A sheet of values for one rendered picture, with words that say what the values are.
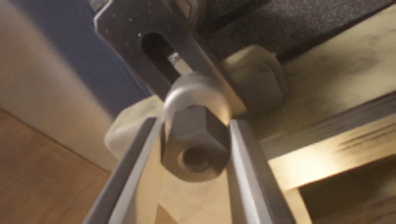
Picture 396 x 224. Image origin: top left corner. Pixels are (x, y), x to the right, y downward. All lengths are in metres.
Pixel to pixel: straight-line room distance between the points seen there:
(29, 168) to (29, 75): 0.18
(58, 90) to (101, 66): 0.11
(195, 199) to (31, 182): 0.34
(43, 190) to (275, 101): 0.45
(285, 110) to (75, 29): 0.36
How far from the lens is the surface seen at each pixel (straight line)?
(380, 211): 0.27
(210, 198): 0.26
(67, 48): 0.43
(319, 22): 0.40
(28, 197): 0.50
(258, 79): 0.16
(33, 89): 0.50
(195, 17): 0.22
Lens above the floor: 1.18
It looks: 61 degrees down
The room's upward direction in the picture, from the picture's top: 178 degrees counter-clockwise
